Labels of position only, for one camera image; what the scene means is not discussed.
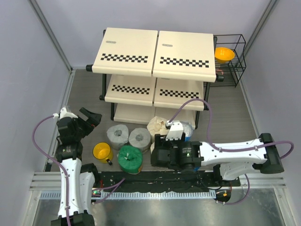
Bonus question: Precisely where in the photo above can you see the yellow cup with handle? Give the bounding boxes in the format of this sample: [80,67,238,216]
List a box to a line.
[93,142,114,165]

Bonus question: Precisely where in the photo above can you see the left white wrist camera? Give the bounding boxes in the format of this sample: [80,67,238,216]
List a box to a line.
[52,106,78,120]

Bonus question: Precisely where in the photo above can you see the cream paper roll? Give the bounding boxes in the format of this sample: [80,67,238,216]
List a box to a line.
[147,116,169,143]

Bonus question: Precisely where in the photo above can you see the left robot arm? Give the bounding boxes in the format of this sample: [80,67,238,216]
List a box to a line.
[51,106,102,226]

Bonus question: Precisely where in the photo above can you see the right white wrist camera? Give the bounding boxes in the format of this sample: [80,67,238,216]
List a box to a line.
[166,121,183,141]

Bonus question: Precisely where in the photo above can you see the white slotted cable duct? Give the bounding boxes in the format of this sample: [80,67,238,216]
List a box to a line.
[40,190,216,200]

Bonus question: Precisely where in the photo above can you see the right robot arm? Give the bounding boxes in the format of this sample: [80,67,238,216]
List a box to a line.
[150,133,284,186]

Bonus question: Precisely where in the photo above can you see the right grey paper roll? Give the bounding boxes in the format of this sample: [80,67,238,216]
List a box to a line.
[128,128,151,153]

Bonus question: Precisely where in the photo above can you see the black wire basket rack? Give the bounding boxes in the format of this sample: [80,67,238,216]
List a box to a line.
[214,34,246,87]

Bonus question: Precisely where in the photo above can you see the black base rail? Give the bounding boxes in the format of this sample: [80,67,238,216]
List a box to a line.
[95,170,240,193]

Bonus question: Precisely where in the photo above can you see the left grey paper roll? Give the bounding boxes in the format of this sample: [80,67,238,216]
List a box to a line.
[106,124,129,150]

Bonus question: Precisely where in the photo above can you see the grey paper roll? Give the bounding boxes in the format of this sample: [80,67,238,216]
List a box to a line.
[128,128,151,153]
[106,124,129,150]

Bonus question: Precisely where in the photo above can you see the yellow bowl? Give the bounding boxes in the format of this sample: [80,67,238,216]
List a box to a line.
[215,47,235,64]

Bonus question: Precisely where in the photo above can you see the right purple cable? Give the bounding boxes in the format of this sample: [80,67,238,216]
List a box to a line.
[169,98,295,206]

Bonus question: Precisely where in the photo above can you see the blue roll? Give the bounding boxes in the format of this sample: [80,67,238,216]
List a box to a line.
[182,122,194,141]

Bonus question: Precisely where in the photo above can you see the cream three-tier checkered shelf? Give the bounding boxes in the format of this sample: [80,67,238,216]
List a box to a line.
[86,28,223,128]

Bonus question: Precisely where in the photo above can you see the green wrapped paper roll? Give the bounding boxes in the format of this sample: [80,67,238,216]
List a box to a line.
[118,145,143,174]

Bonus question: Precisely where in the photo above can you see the cream roll with brown band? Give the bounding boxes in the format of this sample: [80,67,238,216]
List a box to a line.
[150,143,155,154]

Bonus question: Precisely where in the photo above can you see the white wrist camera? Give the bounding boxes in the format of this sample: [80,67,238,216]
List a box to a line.
[166,121,183,141]
[52,106,78,120]

